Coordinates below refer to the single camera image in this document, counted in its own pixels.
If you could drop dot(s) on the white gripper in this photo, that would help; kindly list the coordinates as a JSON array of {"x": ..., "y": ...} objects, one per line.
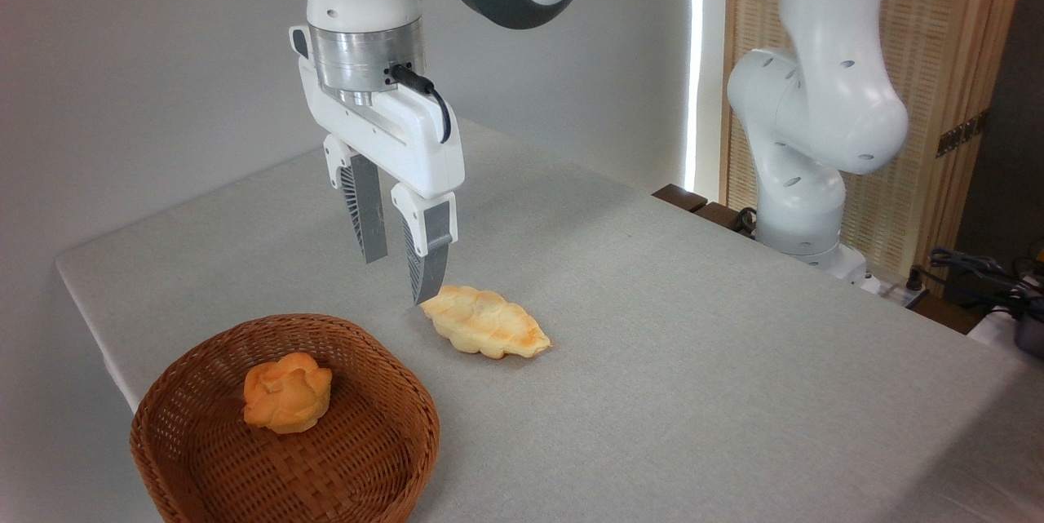
[{"x": 383, "y": 135}]

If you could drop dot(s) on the round orange bread bun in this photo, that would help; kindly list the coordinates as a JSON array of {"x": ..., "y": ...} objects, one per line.
[{"x": 285, "y": 396}]

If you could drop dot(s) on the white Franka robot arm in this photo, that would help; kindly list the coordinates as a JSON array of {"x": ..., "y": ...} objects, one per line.
[{"x": 824, "y": 99}]

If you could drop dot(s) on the long pale leaf-shaped bread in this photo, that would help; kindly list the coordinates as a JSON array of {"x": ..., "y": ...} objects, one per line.
[{"x": 485, "y": 323}]

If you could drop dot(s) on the brown wicker basket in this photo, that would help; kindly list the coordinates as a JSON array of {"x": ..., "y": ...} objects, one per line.
[{"x": 359, "y": 458}]

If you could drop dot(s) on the grey tablecloth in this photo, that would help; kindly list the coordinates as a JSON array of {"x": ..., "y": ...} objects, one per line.
[{"x": 693, "y": 384}]

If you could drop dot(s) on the black plug in power strip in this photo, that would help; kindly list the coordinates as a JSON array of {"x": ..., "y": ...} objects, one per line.
[{"x": 915, "y": 278}]

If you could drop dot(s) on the dark metal screen hinge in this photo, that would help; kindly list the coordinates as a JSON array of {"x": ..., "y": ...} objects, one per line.
[{"x": 962, "y": 134}]

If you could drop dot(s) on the bamboo folding screen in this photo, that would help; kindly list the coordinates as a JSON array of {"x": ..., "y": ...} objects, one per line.
[{"x": 938, "y": 33}]

